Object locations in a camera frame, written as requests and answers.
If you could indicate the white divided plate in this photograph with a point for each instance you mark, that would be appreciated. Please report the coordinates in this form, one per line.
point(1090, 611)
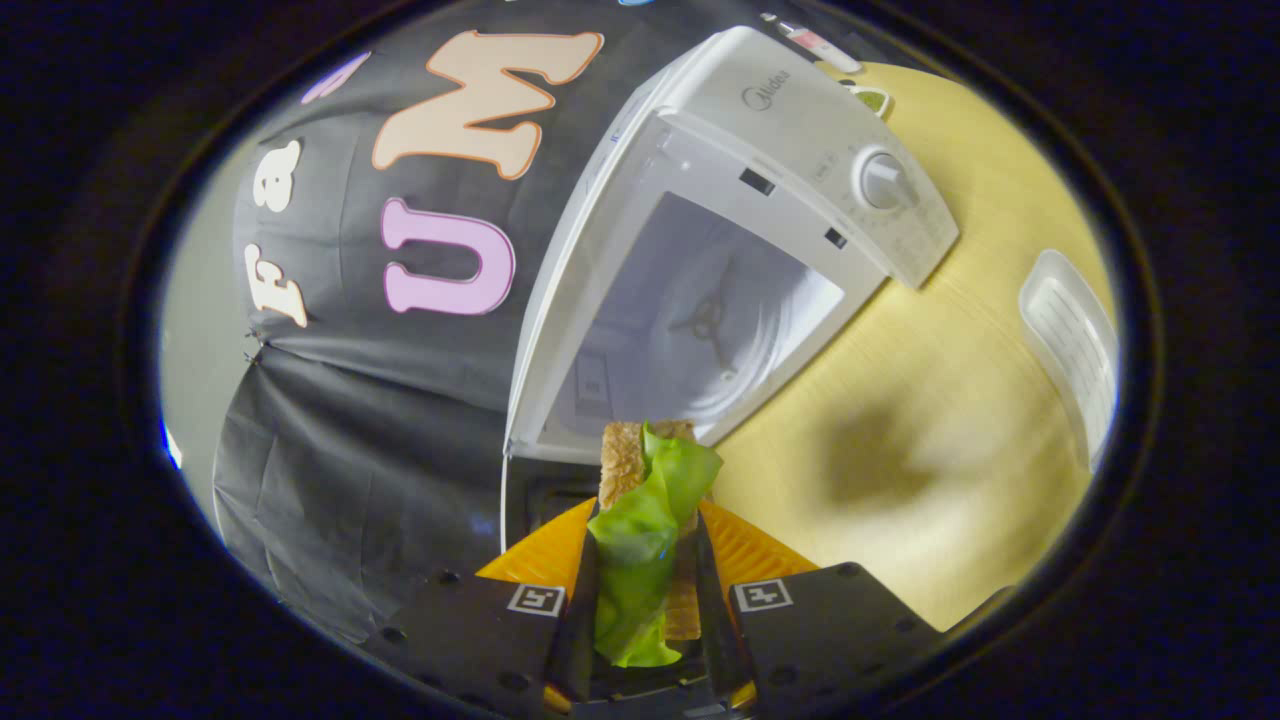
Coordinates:
point(872, 100)

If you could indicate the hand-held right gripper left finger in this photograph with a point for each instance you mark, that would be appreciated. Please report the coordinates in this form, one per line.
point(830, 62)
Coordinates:
point(578, 640)

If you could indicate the clear bottle with pink label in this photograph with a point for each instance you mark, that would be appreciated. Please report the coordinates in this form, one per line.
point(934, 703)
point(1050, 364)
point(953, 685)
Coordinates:
point(820, 45)

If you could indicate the white microwave oven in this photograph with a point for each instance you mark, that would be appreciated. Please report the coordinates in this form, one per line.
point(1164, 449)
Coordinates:
point(780, 120)

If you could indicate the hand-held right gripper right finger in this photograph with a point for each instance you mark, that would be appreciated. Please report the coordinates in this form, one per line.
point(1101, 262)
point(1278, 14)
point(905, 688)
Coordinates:
point(725, 640)

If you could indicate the white ribbed tray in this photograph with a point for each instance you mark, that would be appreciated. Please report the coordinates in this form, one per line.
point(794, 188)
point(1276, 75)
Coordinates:
point(1070, 340)

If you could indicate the lettuce sandwich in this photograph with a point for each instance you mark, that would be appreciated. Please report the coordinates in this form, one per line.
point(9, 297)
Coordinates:
point(640, 530)

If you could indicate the black backdrop cloth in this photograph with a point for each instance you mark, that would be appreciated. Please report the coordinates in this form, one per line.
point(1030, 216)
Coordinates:
point(350, 450)

